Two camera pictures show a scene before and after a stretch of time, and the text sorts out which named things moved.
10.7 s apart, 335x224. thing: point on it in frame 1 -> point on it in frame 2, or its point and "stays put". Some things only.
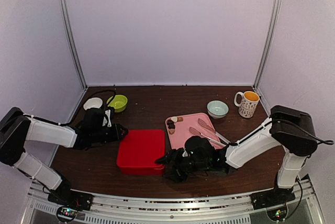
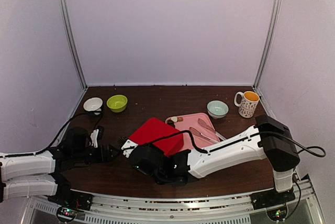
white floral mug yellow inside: (249, 102) stays put
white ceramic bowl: (93, 102) stays put
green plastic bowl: (119, 102) stays put
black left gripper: (116, 130) -> (108, 153)
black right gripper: (174, 157) -> (153, 146)
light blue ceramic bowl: (217, 109) stays put
